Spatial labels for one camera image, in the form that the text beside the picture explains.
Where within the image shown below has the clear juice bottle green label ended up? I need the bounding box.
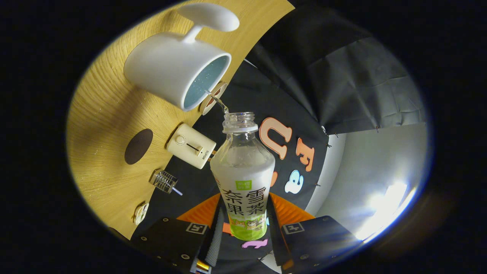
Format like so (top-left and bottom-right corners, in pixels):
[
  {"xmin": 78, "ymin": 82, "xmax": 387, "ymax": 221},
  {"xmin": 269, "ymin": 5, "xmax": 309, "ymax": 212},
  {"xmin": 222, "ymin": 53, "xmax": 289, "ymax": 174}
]
[{"xmin": 210, "ymin": 112, "xmax": 276, "ymax": 241}]

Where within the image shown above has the wooden table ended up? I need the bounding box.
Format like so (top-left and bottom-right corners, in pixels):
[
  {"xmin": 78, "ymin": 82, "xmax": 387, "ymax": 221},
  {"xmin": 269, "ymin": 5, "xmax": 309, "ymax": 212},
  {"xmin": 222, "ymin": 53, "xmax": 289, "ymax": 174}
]
[{"xmin": 65, "ymin": 0, "xmax": 296, "ymax": 240}]

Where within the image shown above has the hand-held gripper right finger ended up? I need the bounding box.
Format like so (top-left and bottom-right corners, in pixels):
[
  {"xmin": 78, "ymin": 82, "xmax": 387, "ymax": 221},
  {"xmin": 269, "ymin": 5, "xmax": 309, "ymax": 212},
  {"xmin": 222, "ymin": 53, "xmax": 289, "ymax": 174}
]
[{"xmin": 266, "ymin": 192, "xmax": 359, "ymax": 272}]

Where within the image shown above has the dark brown round coaster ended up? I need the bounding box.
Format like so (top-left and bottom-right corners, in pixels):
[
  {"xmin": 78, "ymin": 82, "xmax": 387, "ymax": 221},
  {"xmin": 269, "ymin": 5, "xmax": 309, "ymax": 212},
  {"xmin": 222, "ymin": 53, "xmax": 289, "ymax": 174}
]
[{"xmin": 124, "ymin": 129, "xmax": 153, "ymax": 165}]

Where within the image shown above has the cream toaster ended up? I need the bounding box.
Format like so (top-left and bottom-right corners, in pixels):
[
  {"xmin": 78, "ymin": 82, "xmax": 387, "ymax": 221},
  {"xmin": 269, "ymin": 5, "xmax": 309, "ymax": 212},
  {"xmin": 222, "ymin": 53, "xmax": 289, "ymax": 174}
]
[{"xmin": 166, "ymin": 123, "xmax": 216, "ymax": 170}]

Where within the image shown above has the black backdrop cloth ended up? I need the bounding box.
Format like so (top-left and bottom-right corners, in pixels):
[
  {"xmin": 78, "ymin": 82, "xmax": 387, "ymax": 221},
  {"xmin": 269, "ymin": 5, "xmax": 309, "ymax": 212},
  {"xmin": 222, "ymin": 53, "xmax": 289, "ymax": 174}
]
[{"xmin": 131, "ymin": 3, "xmax": 427, "ymax": 274}]

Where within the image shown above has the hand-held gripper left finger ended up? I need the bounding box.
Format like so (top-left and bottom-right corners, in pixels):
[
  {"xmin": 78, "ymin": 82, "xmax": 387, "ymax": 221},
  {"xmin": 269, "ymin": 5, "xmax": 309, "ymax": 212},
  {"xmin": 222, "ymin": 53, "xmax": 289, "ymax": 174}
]
[{"xmin": 131, "ymin": 193, "xmax": 226, "ymax": 273}]

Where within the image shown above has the white plate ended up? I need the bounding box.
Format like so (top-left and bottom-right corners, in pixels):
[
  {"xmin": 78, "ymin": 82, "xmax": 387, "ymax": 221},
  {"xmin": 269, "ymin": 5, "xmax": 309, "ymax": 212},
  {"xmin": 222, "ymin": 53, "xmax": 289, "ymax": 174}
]
[{"xmin": 199, "ymin": 81, "xmax": 228, "ymax": 116}]

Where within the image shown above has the white cup blue inside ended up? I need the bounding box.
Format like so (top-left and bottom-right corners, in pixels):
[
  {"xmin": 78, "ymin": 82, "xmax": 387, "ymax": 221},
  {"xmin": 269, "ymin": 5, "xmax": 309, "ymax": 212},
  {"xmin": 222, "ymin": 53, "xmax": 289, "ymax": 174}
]
[{"xmin": 124, "ymin": 3, "xmax": 240, "ymax": 112}]

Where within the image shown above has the white divided dish with beans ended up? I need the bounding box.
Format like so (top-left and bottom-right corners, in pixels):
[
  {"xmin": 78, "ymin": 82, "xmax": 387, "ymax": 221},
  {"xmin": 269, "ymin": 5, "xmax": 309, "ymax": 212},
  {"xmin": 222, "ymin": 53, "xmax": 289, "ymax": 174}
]
[{"xmin": 133, "ymin": 202, "xmax": 150, "ymax": 226}]

